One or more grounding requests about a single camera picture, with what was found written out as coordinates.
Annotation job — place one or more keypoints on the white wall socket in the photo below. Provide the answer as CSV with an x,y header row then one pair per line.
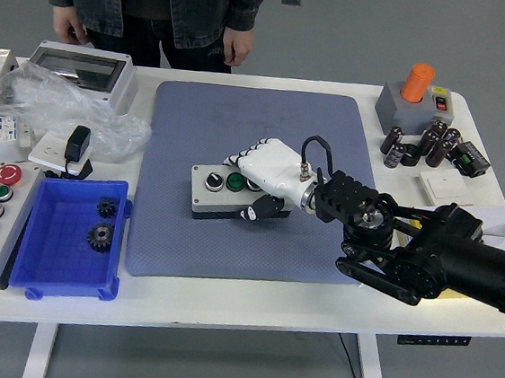
x,y
46,149

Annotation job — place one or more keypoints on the grey printed capacitor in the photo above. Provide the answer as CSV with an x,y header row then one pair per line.
x,y
394,156

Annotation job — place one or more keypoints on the white wall switch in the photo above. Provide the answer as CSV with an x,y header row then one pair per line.
x,y
446,187

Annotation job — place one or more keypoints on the blue-grey table mat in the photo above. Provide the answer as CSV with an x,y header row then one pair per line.
x,y
197,115

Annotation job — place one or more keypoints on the blue plastic bin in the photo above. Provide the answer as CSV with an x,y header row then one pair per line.
x,y
59,263

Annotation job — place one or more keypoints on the grey switch box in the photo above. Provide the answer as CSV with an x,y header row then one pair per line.
x,y
405,115

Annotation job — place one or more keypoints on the white circuit breaker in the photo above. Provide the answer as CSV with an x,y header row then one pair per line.
x,y
1,131

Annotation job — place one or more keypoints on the clear plastic bag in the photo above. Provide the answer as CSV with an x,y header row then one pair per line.
x,y
63,101

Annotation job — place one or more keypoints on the small black gear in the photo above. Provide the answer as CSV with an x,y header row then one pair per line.
x,y
107,208

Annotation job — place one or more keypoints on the dark brown capacitor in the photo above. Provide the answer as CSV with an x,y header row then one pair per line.
x,y
427,143
438,153
438,128
392,140
452,138

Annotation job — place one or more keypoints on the white table leg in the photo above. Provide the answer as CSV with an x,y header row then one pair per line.
x,y
39,351
373,373

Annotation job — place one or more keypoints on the black power adapter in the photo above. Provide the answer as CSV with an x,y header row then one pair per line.
x,y
78,143

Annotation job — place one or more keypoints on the person's left hand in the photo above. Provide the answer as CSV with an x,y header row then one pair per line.
x,y
239,45

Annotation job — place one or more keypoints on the large black gear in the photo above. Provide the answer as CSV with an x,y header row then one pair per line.
x,y
100,238

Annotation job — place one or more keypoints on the grey four-button control box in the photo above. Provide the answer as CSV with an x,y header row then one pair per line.
x,y
202,195

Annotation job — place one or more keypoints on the person's right hand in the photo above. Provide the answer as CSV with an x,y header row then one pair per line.
x,y
68,25

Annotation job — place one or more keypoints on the grey enclosure with window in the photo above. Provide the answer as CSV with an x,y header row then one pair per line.
x,y
118,89

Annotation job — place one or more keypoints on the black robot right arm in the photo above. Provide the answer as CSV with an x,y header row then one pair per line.
x,y
431,248

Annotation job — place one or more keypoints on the black green terminal module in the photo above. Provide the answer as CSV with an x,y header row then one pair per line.
x,y
470,158

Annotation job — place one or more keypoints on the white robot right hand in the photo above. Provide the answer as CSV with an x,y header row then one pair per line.
x,y
272,168

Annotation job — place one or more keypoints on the dark floor socket cover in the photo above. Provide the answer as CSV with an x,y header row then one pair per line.
x,y
290,0

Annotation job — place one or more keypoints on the person's left forearm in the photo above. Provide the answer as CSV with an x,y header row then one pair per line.
x,y
249,3

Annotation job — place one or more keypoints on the orange cylinder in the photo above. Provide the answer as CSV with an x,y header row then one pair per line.
x,y
417,82

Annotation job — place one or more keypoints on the black table control panel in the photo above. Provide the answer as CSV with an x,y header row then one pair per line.
x,y
433,340

